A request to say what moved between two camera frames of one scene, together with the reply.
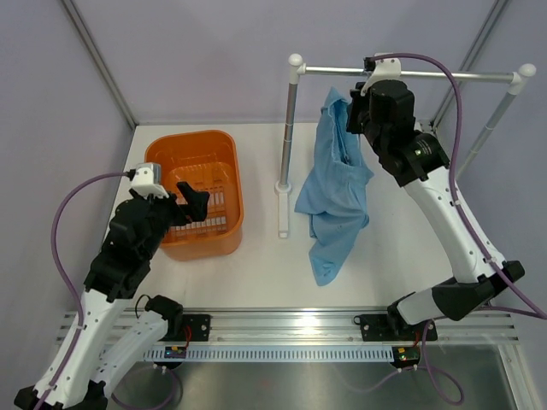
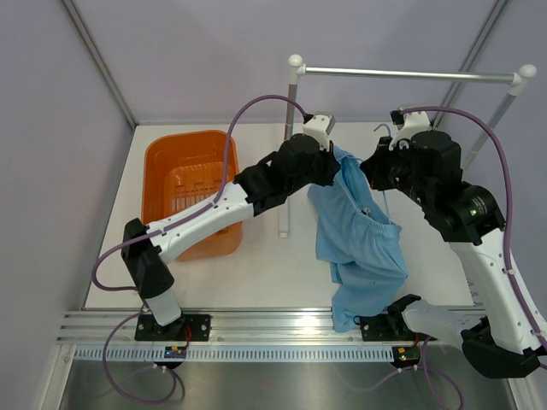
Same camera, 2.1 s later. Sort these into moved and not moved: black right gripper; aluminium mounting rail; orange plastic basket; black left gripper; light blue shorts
Moved: black left gripper; light blue shorts; black right gripper
Not moved: aluminium mounting rail; orange plastic basket
